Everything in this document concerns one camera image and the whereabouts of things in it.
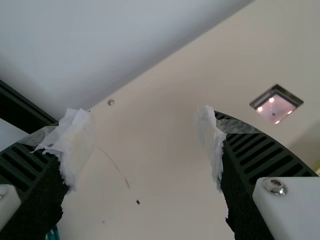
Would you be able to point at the black post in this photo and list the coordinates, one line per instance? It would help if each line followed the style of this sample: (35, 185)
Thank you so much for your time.
(15, 105)

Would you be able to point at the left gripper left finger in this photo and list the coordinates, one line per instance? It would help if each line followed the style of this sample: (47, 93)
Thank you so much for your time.
(32, 175)

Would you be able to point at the small square scanner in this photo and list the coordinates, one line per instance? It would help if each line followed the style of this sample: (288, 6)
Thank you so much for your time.
(272, 107)

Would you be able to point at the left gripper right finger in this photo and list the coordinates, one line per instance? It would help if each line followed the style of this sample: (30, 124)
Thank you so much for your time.
(250, 175)

